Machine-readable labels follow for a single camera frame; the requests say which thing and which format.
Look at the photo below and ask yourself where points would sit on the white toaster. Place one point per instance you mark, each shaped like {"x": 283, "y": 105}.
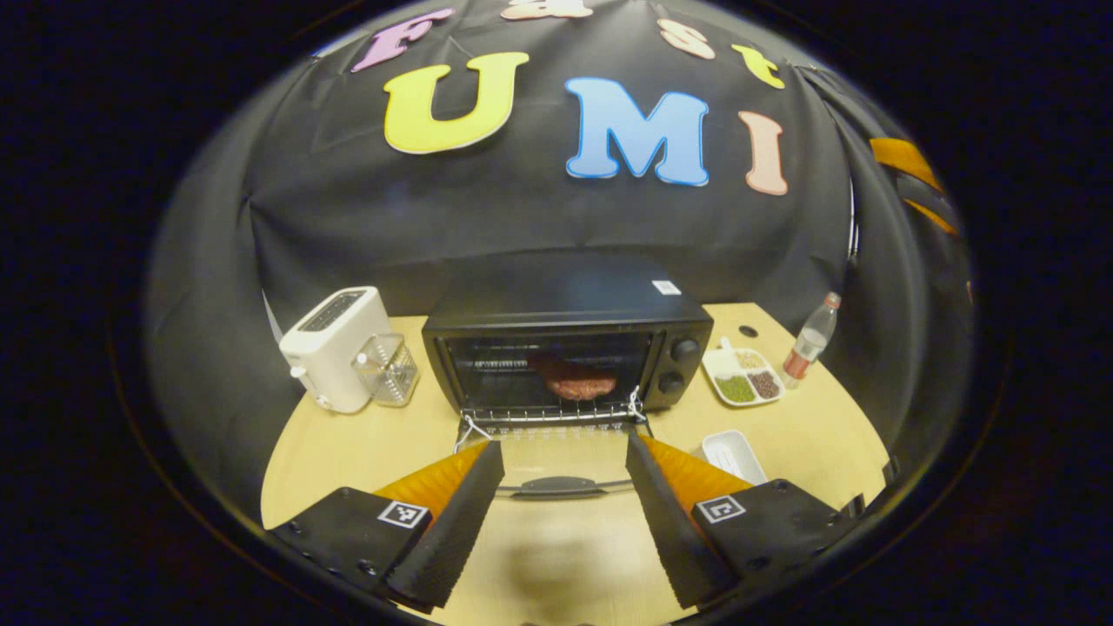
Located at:
{"x": 330, "y": 356}

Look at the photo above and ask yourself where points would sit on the clear bottle with red label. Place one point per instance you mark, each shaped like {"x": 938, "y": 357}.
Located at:
{"x": 809, "y": 343}

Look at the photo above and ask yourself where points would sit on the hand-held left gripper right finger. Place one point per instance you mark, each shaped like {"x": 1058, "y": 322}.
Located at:
{"x": 674, "y": 535}

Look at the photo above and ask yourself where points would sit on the black electric oven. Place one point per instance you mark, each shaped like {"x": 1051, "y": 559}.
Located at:
{"x": 565, "y": 300}

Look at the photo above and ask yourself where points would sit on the brown meat piece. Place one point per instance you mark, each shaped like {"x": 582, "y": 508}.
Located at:
{"x": 578, "y": 382}

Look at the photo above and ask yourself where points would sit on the black backdrop cloth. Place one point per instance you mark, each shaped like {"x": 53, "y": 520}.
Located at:
{"x": 539, "y": 226}

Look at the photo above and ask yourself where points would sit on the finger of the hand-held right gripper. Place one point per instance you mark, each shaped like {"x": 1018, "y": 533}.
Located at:
{"x": 935, "y": 217}
{"x": 904, "y": 161}

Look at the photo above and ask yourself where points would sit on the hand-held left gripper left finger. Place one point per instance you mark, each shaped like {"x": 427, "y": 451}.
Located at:
{"x": 452, "y": 535}

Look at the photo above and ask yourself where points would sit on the clear utensil holder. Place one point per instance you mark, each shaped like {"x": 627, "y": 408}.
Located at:
{"x": 387, "y": 372}

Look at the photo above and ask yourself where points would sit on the white divided dish with beans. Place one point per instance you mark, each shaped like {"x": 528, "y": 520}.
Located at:
{"x": 743, "y": 382}

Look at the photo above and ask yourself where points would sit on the white rectangular dish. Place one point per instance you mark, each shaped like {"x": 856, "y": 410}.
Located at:
{"x": 735, "y": 456}

